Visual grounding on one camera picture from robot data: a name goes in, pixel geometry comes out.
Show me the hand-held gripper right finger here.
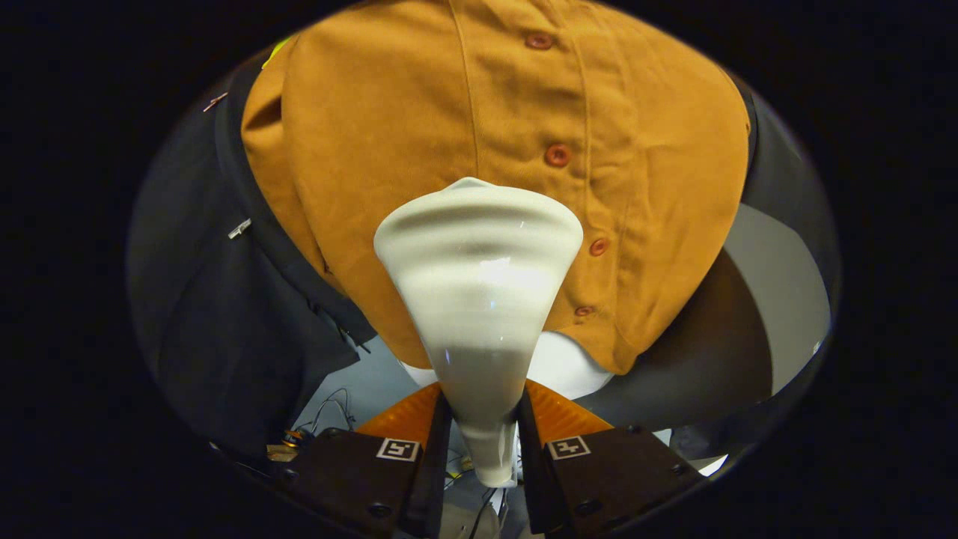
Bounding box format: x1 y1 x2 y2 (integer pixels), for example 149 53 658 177
516 380 704 537

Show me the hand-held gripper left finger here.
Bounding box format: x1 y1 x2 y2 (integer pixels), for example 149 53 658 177
278 382 454 539

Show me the white garment steamer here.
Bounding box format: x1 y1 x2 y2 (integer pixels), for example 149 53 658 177
373 177 585 489

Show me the orange button-up shirt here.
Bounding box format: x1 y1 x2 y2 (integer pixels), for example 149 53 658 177
241 0 751 376

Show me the white mannequin torso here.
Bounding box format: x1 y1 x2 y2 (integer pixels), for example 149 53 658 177
400 331 616 401

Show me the thin black cable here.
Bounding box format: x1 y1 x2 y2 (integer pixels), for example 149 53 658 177
310 388 357 436

